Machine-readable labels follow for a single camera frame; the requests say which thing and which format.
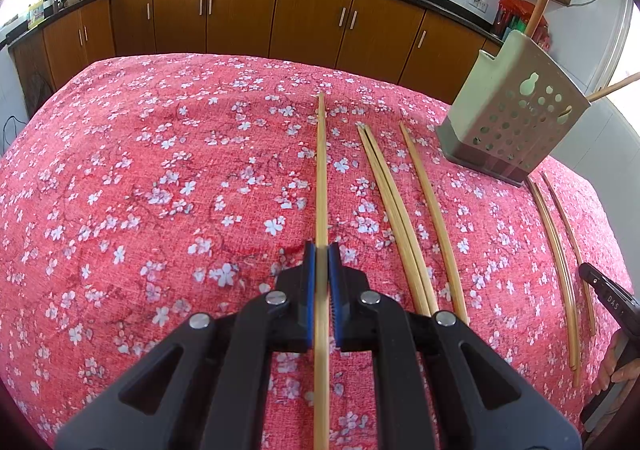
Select beige perforated chopstick holder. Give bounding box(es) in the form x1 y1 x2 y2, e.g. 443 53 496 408
435 27 592 187

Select red floral tablecloth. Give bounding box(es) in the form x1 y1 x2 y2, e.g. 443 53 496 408
0 52 636 450

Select window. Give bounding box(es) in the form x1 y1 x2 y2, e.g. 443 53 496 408
582 0 640 171

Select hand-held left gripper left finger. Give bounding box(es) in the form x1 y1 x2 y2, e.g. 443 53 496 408
54 240 317 450

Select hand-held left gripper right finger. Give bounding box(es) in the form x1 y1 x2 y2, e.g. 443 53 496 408
327 242 583 450

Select wooden lower cabinets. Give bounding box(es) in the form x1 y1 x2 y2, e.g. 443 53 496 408
7 0 503 106

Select person's right hand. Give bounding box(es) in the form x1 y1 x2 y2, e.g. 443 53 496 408
591 330 640 398

